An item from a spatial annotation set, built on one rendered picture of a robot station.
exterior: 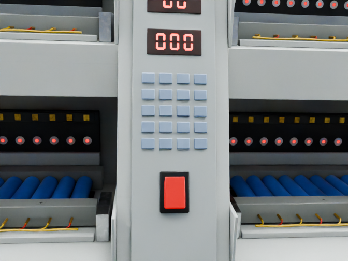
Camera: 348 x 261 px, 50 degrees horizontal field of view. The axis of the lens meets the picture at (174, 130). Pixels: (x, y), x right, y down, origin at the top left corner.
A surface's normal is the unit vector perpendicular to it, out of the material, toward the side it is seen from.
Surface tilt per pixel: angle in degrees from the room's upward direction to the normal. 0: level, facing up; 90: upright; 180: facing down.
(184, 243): 90
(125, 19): 90
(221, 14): 90
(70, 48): 109
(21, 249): 19
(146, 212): 90
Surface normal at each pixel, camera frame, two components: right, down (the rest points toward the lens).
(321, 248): 0.03, -0.97
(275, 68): 0.09, 0.26
